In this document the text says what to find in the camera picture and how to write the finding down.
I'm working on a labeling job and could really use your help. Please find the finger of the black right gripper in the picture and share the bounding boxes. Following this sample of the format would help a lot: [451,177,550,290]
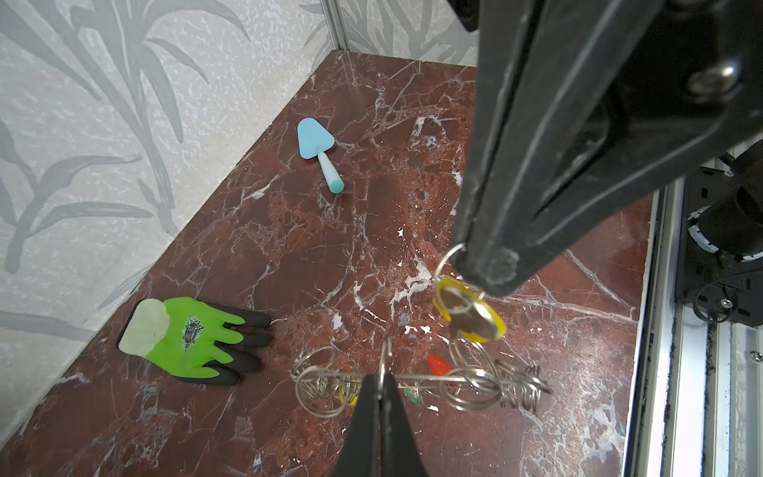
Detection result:
[452,1,663,297]

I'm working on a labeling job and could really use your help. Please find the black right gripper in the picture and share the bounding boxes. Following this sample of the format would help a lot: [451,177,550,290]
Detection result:
[446,0,763,293]

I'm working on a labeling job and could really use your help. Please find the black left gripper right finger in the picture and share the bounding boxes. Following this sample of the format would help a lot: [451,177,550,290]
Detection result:
[381,374,428,477]

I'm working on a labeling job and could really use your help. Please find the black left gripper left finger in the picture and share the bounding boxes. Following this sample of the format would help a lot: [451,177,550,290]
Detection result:
[332,375,382,477]

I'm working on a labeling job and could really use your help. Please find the metal keyring bunch with tags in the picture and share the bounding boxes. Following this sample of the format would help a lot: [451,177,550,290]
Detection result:
[290,336,552,419]

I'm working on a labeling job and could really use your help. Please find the yellow key tag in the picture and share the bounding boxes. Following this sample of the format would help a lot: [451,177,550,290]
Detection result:
[433,244,507,344]

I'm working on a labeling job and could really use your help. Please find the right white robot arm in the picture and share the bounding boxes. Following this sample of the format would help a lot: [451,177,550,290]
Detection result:
[450,1,762,327]

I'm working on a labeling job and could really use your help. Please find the green and black work glove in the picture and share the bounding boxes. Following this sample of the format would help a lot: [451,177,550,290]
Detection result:
[118,297,273,387]

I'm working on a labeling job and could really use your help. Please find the light blue toy trowel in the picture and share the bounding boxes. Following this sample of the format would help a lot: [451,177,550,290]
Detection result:
[297,118,345,195]

